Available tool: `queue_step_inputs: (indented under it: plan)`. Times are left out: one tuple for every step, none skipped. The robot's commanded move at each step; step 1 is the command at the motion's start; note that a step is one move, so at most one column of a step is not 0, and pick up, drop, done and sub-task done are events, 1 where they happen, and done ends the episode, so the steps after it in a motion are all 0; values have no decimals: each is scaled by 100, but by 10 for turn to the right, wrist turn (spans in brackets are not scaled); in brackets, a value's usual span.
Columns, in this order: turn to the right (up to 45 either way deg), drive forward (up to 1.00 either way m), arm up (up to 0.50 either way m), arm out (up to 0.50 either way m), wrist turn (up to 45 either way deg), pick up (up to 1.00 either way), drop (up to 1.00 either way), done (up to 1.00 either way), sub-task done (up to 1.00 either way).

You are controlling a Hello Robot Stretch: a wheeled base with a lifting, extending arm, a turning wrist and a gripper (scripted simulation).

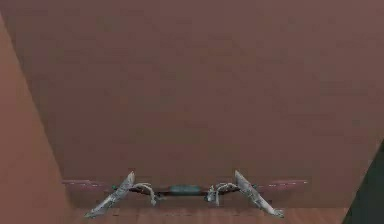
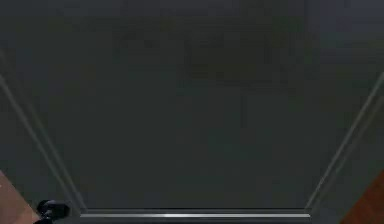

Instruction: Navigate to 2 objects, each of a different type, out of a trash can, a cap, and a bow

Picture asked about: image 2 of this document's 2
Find dark grey room door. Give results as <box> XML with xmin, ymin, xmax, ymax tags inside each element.
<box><xmin>0</xmin><ymin>0</ymin><xmax>384</xmax><ymax>224</ymax></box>

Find black door handle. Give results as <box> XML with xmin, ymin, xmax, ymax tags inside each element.
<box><xmin>35</xmin><ymin>199</ymin><xmax>72</xmax><ymax>224</ymax></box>

